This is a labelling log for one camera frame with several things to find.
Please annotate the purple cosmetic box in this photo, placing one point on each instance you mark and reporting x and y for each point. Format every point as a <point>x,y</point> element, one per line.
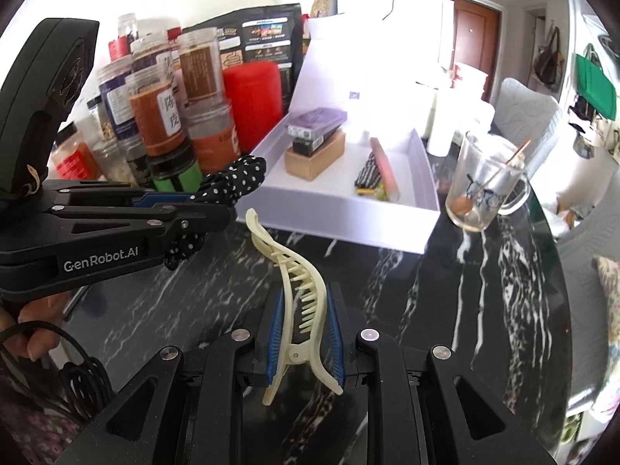
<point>319,118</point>

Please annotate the jar of pale nuts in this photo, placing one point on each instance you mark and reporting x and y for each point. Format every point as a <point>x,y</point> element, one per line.
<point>101,121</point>

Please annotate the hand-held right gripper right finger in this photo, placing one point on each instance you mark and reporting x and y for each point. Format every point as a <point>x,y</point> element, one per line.
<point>335,339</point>

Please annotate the white fridge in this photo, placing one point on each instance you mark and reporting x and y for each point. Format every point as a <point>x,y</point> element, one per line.
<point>416,24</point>

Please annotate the white paper towel roll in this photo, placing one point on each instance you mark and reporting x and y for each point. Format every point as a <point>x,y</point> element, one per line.
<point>441,131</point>

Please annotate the grey leaf pattern chair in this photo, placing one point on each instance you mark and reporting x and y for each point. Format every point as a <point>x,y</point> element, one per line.
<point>523,106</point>

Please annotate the woven round trivet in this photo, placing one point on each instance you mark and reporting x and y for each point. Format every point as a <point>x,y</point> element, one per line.
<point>323,0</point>

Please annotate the orange jar red label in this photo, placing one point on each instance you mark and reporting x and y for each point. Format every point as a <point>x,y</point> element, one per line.
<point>72,160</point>

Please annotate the dark jar green label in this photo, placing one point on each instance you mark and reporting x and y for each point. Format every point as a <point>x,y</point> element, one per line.
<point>179,177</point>

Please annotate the clear jar dark contents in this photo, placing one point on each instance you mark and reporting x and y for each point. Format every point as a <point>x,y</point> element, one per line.
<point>150,55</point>

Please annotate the floral cushion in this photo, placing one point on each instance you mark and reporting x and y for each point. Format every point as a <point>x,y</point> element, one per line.
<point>608,295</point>

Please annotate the black white gingham scrunchie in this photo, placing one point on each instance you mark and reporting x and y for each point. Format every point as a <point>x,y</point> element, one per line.
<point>368,174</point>

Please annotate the jar of white grains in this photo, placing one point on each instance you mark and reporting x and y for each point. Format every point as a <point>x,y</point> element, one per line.
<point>114,167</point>

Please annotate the clear glass mug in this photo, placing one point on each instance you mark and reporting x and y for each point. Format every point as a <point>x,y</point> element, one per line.
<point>484,179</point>

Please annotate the black printed pouch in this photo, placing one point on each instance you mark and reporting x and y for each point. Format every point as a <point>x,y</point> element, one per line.
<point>261,34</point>

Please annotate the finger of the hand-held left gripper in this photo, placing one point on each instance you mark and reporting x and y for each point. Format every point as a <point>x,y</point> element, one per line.
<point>203,218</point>
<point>160,198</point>

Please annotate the black polka dot scrunchie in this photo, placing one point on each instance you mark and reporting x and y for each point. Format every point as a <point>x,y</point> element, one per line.
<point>232,179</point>

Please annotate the pink paper cups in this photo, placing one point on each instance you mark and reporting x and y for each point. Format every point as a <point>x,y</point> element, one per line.
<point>470,82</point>

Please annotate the rose gold stirrer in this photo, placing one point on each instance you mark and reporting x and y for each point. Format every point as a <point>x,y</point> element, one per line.
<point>518,152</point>

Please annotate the small clear lidded bottle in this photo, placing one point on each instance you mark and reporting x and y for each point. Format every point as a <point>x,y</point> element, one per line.
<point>128,26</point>

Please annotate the small orange fruit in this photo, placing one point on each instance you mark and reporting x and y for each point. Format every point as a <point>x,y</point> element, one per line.
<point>467,203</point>

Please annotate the brown door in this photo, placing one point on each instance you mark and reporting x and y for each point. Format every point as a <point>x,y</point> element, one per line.
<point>472,34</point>

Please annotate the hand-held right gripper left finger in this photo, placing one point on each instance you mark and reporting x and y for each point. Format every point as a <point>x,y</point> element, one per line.
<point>273,339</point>

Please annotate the person's patterned clothing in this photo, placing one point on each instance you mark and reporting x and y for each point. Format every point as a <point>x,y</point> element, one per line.
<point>29,426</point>

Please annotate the tall jar brown label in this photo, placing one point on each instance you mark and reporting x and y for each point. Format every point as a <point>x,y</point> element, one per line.
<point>198,72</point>

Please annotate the person's left hand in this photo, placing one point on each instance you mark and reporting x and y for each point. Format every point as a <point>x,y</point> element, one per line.
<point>46,307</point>

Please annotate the black cosmetic box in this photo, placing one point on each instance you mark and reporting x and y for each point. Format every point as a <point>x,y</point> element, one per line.
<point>310,147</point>

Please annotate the brown handbag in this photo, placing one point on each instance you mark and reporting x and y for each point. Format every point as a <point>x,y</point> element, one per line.
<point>550,63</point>

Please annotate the lavender gift box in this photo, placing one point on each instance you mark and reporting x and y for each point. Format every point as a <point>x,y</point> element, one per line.
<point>339,208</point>

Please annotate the small dark jar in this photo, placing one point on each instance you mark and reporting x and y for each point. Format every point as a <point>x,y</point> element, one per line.
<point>135,155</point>

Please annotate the red canister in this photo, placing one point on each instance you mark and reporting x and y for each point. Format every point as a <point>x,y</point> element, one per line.
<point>252,106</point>

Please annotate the green tote bag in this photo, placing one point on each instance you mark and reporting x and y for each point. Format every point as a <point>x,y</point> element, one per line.
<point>596,87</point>

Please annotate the gold rectangular box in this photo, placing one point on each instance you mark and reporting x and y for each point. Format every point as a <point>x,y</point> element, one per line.
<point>310,164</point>

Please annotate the cream hair claw clip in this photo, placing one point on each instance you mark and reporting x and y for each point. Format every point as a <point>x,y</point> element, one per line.
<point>286,261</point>

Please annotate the jar dark blue label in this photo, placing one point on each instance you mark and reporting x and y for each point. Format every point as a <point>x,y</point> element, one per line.
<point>116,101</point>

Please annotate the frosted jar orange label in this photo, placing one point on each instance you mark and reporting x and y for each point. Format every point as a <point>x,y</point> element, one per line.
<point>213,145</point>

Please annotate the pink comb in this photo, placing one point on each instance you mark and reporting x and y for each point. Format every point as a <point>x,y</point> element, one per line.
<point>385,169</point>

